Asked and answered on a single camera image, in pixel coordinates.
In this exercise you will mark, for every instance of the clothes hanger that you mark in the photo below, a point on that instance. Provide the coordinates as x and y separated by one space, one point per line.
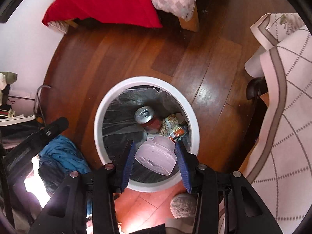
39 97

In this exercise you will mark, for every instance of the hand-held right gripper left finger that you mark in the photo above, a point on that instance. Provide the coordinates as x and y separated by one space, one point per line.
129 163

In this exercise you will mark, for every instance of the blue garment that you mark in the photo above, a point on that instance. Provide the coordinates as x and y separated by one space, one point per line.
63 153

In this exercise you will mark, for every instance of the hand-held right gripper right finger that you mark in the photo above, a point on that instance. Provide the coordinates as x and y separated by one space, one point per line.
182 165

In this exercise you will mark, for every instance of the white round trash bin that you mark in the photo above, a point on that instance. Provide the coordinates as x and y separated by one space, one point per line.
107 97

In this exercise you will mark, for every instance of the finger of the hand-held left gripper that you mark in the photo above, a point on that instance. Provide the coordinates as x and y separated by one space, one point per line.
43 136

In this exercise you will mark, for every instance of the red blanket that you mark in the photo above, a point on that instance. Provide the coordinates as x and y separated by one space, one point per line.
102 2

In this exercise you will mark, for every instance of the orange noodle snack packet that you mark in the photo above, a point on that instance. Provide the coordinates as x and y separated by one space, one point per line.
169 126

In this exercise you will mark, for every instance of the red soda can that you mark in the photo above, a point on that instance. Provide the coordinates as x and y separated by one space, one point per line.
146 117

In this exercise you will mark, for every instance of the black bin bag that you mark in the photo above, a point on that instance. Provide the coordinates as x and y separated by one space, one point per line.
121 117

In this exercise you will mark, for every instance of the grey fuzzy slipper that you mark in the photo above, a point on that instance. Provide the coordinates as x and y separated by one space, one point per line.
182 204

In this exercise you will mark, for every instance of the white and pink box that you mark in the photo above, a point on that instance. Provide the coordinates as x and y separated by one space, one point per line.
156 156

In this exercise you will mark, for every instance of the table with patterned tablecloth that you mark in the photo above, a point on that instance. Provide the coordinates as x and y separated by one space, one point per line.
292 102

